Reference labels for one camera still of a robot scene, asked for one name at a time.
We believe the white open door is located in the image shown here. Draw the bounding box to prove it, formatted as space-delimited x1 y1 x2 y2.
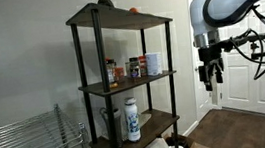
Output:
182 0 225 122

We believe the chrome wire rack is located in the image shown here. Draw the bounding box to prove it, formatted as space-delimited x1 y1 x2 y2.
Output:
0 99 93 148

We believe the tiny orange item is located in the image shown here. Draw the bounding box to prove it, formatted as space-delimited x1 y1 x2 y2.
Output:
108 82 120 89

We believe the dark wooden shelf unit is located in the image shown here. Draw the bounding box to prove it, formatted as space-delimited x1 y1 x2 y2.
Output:
63 0 188 148

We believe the dark grey tumbler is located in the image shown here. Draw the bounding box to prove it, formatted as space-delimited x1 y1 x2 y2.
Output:
98 105 126 148

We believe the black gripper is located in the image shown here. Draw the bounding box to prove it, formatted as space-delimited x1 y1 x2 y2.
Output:
196 42 228 93

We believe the small orange jar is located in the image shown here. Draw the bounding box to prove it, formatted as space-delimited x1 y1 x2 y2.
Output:
114 66 126 83

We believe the small orange ball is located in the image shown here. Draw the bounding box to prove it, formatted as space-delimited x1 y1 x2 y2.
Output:
128 6 140 15

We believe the black round object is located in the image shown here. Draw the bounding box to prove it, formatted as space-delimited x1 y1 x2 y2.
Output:
97 0 115 10

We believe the white cylindrical container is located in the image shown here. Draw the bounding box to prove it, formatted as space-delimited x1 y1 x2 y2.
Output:
144 51 165 77

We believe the black item in box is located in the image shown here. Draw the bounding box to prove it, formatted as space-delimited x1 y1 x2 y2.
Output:
164 134 189 148

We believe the white floral water bottle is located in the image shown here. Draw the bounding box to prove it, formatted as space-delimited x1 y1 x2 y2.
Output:
122 96 142 144

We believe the red lid spice shaker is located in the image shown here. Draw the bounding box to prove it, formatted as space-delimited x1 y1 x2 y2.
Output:
138 54 149 77

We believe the seasoning jar dark label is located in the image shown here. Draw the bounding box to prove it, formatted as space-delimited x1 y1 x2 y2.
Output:
128 56 142 79

